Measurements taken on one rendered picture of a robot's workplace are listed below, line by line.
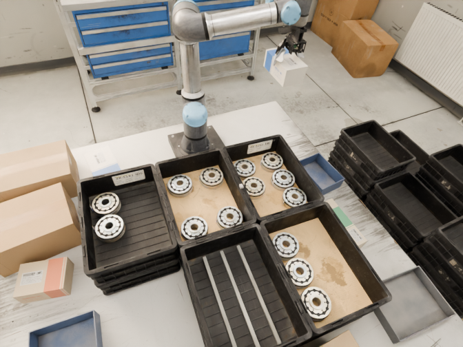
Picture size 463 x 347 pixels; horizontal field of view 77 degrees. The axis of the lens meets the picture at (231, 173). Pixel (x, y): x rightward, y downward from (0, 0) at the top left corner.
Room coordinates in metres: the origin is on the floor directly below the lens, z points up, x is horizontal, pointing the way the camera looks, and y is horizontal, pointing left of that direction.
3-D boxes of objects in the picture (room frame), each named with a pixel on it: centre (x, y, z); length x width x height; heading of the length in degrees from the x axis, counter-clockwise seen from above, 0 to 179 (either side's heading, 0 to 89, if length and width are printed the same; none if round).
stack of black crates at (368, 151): (1.43, -0.92, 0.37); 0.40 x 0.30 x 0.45; 30
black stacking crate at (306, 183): (0.80, -0.16, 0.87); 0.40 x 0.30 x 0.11; 26
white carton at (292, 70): (1.37, -0.20, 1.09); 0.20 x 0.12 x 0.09; 30
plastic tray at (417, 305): (0.39, -0.73, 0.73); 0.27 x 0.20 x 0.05; 115
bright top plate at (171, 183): (0.74, 0.21, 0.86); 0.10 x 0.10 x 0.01
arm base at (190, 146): (1.08, 0.20, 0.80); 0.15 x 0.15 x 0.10
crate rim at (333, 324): (0.44, -0.34, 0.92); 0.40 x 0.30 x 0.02; 26
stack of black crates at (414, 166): (1.63, -1.27, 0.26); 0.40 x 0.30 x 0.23; 30
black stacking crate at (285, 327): (0.31, -0.07, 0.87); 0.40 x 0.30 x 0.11; 26
